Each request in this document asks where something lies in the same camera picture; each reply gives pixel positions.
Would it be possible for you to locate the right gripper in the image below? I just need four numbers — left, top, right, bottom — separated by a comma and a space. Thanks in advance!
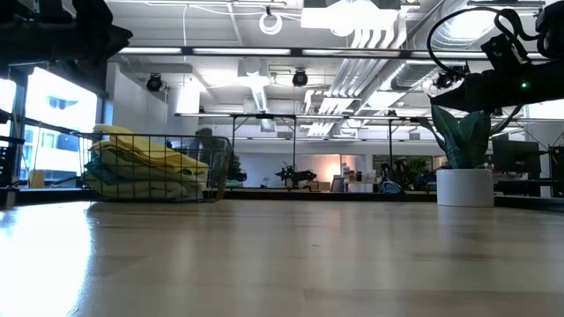
429, 65, 521, 114

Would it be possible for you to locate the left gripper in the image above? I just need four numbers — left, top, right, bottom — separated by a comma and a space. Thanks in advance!
39, 0, 133, 65

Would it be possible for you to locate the black wire basket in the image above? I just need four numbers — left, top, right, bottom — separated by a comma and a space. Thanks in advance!
71, 130, 235, 204

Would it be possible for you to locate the background green plant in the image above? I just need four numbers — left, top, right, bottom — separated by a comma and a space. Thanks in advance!
407, 157, 431, 175

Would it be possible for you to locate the black computer monitor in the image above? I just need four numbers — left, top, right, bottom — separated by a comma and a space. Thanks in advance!
491, 138, 542, 176

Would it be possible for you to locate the snake plant in white pot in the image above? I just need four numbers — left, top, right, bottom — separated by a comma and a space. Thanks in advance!
418, 103, 528, 208

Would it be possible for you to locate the black box-shaped equipment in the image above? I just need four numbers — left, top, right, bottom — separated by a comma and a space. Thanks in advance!
548, 144, 564, 198

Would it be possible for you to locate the long ceiling light bar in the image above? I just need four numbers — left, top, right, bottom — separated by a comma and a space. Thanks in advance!
118, 46, 547, 62

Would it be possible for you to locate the background black metal stand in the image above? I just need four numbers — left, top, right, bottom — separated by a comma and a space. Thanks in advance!
228, 113, 299, 184

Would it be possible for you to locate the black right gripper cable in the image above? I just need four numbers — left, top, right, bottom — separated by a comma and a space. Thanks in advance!
426, 6, 544, 80

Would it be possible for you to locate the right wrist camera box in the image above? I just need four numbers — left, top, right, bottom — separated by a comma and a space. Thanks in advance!
479, 33, 532, 74

